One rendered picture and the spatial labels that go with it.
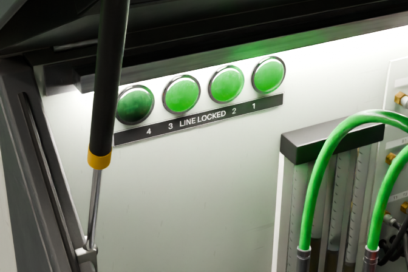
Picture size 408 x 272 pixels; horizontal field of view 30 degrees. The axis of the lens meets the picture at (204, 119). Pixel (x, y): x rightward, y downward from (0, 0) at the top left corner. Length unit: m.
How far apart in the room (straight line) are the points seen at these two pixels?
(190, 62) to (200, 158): 0.15
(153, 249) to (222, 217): 0.10
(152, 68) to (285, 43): 0.17
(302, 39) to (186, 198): 0.25
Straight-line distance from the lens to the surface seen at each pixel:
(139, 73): 0.83
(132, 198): 0.94
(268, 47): 0.90
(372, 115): 0.81
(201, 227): 1.01
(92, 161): 0.62
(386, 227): 1.23
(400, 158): 0.93
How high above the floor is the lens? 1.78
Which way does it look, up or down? 28 degrees down
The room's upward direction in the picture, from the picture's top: 1 degrees clockwise
